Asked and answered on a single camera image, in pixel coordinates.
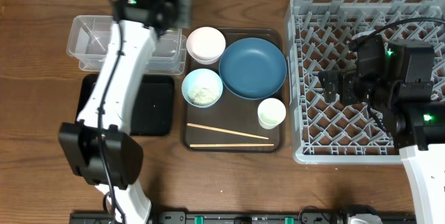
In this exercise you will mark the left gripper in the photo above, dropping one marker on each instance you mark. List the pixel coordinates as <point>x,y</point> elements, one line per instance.
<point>181,6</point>

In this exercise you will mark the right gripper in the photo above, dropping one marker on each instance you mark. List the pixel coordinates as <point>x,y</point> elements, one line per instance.
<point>346,87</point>

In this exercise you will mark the pink bowl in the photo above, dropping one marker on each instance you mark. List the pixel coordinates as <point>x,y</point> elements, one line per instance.
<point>206,45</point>

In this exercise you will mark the white cup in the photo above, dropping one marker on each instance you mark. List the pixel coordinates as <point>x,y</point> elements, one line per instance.
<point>271,112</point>

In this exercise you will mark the dark blue plate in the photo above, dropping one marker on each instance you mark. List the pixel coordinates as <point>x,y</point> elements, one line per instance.
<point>252,68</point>

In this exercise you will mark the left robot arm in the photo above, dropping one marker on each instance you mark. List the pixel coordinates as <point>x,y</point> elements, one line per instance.
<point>98,145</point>

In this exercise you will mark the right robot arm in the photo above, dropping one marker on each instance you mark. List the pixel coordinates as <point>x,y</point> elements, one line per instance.
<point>414,121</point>

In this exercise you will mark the grey dishwasher rack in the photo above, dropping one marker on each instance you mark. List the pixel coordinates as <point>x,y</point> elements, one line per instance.
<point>317,36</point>

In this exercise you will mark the clear plastic bin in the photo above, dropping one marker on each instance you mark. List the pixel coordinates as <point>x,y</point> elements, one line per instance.
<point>91,34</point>

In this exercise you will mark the light blue bowl with rice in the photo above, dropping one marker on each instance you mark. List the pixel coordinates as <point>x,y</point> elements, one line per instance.
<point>202,88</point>

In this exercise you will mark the brown serving tray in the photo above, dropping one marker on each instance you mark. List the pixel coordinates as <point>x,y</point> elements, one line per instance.
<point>233,112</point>

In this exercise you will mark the black tray bin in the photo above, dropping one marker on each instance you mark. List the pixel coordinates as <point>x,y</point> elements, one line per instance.
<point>152,112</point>

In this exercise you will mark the upper wooden chopstick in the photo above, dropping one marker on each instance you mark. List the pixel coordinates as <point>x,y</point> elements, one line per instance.
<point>226,131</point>

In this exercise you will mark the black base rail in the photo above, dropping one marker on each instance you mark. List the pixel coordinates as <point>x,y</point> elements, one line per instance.
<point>178,217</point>

